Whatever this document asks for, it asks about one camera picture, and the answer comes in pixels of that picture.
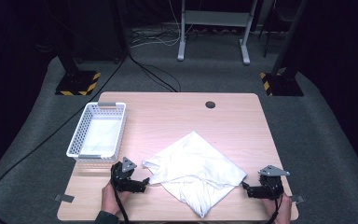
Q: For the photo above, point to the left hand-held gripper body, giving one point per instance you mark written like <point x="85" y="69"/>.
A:
<point x="122" y="180"/>

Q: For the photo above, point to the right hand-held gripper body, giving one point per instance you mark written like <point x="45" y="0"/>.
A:
<point x="268" y="186"/>

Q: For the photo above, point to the white t-shirt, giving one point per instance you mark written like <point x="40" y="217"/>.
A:
<point x="195" y="165"/>

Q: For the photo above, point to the white plastic basket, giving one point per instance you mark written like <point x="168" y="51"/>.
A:
<point x="101" y="137"/>

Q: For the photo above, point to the round table grommet hole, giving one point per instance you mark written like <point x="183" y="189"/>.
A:
<point x="210" y="104"/>

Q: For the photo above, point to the striped black stand base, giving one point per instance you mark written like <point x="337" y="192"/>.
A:
<point x="76" y="83"/>
<point x="284" y="84"/>

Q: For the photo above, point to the black cabinet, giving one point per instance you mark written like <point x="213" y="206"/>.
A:
<point x="96" y="28"/>

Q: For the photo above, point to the grey table edge bracket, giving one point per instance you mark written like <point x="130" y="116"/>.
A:
<point x="64" y="198"/>
<point x="297" y="199"/>

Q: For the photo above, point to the black stand post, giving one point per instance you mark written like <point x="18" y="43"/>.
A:
<point x="287" y="40"/>
<point x="66" y="46"/>

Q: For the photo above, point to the white metal desk frame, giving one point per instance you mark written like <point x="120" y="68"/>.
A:
<point x="214" y="18"/>

